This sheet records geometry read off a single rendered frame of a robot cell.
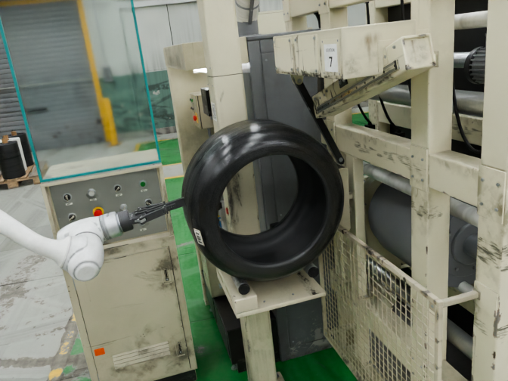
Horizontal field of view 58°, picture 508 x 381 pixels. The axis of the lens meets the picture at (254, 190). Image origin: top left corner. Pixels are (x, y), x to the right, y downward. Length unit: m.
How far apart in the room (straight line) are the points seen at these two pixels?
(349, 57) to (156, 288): 1.56
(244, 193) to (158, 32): 8.91
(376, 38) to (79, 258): 1.09
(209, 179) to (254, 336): 1.01
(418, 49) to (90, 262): 1.13
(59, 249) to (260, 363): 1.27
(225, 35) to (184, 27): 8.84
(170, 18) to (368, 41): 9.46
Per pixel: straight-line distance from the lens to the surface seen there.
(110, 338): 2.58
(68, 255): 1.52
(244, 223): 2.05
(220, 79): 1.90
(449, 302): 1.52
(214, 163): 1.56
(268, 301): 1.85
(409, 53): 1.38
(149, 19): 10.76
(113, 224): 1.64
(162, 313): 2.53
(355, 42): 1.41
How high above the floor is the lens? 1.77
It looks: 18 degrees down
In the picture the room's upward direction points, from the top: 6 degrees counter-clockwise
